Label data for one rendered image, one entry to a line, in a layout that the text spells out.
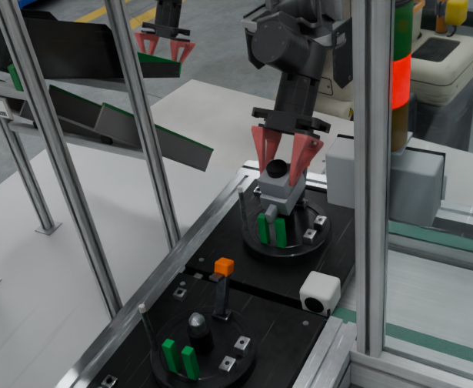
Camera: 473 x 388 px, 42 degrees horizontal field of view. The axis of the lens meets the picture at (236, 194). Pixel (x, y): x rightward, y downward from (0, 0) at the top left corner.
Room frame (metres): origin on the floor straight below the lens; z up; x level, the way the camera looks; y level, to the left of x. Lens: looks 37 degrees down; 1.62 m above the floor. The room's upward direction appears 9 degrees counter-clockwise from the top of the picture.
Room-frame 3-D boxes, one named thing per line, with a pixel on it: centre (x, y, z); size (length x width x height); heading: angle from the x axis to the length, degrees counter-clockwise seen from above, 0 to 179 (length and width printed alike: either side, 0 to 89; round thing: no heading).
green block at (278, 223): (0.70, -0.06, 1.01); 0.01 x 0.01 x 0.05; 56
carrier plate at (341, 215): (0.74, -0.07, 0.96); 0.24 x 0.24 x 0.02; 56
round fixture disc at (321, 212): (0.74, -0.07, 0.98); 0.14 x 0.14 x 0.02
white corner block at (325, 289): (0.60, -0.10, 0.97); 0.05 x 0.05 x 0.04; 56
